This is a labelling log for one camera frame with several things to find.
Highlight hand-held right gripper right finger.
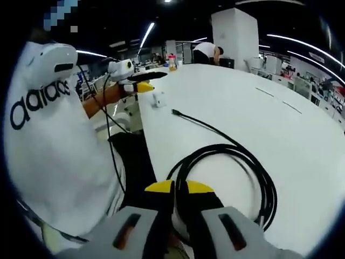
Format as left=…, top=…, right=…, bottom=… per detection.
left=185, top=180, right=303, bottom=259

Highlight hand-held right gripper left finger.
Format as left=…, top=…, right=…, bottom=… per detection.
left=88, top=180, right=176, bottom=259

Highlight white charger adapter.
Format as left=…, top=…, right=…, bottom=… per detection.
left=151, top=91, right=168, bottom=109

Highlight black Type-C cable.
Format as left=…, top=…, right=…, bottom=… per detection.
left=165, top=108, right=279, bottom=233

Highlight colourful drink bottle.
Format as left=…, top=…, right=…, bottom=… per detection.
left=167, top=53, right=178, bottom=72

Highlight short ceiling light strip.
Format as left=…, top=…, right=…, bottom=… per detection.
left=138, top=22, right=156, bottom=50

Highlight person's black trousers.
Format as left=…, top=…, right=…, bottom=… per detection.
left=107, top=131, right=157, bottom=217

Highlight white chest-worn device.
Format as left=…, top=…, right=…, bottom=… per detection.
left=26, top=42, right=79, bottom=91

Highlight black low cabinet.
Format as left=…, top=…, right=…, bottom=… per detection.
left=219, top=57, right=236, bottom=69

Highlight white square pillar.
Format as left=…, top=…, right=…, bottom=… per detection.
left=210, top=7, right=260, bottom=69

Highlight person in white adidas shirt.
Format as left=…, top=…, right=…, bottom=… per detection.
left=3, top=39, right=126, bottom=245

